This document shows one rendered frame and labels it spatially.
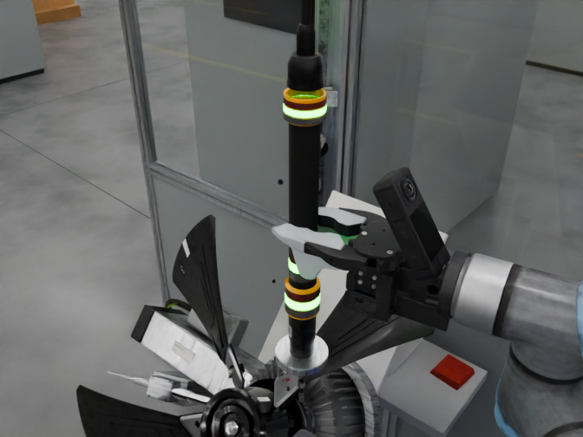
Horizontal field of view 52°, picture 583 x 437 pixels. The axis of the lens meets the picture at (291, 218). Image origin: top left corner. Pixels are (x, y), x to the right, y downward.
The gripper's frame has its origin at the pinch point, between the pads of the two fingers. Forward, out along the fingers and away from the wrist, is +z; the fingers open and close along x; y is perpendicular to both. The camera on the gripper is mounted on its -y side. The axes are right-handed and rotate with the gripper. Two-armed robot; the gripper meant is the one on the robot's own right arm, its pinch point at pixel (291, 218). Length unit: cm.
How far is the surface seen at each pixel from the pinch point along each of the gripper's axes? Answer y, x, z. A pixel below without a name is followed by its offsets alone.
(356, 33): 0, 76, 26
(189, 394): 50, 6, 26
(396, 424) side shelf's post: 94, 54, -1
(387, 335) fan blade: 21.9, 9.8, -9.8
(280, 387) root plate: 36.4, 5.6, 5.3
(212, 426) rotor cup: 39.9, -3.6, 12.2
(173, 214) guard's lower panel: 78, 89, 101
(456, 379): 73, 56, -14
